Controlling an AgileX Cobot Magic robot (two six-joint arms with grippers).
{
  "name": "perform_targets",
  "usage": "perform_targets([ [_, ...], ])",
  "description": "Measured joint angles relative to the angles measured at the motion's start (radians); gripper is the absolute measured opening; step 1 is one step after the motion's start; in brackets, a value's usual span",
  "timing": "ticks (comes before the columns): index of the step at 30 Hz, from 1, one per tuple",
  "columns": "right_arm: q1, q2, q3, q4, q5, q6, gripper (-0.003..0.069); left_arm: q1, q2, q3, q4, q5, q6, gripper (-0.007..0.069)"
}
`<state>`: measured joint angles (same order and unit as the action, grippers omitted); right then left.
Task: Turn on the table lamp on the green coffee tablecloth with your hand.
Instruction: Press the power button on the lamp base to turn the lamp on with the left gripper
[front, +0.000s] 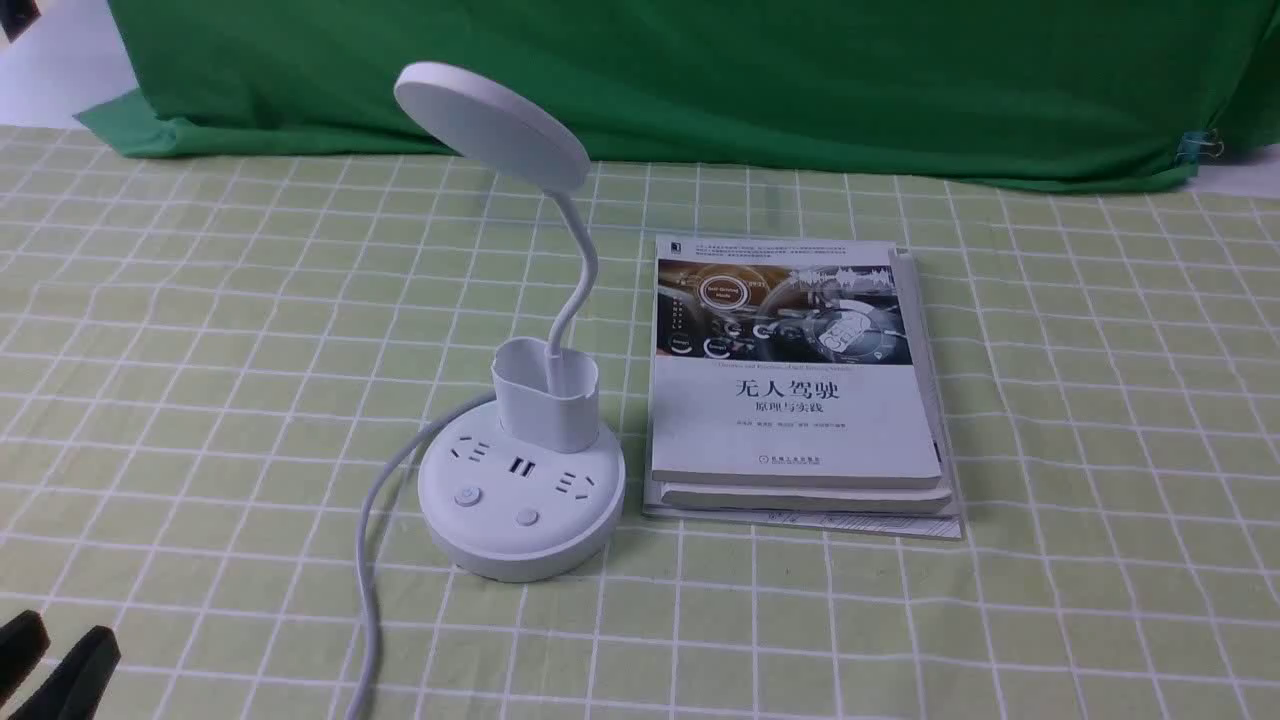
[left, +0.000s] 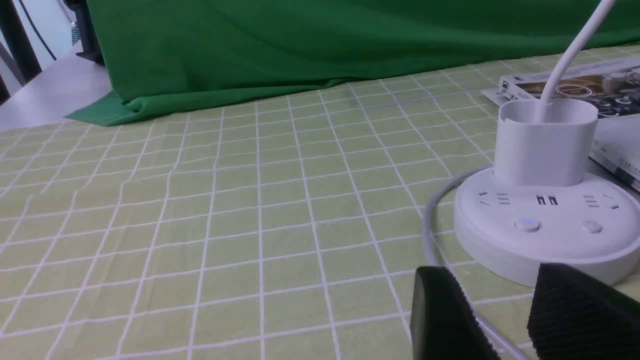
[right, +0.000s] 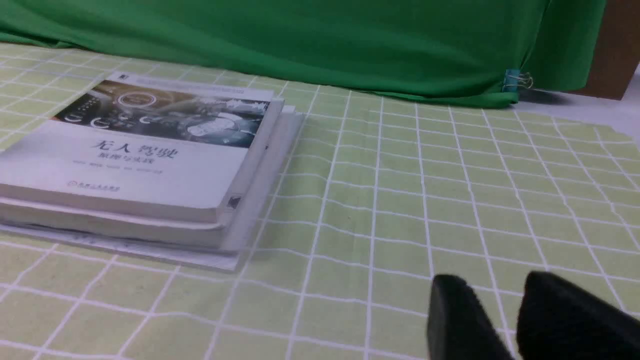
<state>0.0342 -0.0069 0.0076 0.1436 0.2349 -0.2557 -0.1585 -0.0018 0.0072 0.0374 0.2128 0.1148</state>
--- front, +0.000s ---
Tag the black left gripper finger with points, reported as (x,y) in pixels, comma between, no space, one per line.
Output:
(24,641)

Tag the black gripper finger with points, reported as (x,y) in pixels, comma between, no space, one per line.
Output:
(74,689)

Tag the white desk lamp with sockets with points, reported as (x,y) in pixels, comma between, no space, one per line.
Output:
(529,483)

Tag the green checkered tablecloth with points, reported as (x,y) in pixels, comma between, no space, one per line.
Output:
(206,363)

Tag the dark object top left corner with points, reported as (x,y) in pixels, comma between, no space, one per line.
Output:
(16,16)

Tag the top white self-driving book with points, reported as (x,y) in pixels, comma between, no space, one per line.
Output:
(790,400)

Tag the bottom thin booklet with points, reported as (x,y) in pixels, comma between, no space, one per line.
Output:
(800,522)

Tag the green backdrop cloth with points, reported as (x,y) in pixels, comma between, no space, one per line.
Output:
(1050,96)

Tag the teal binder clip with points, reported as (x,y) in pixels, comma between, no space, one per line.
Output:
(1195,146)

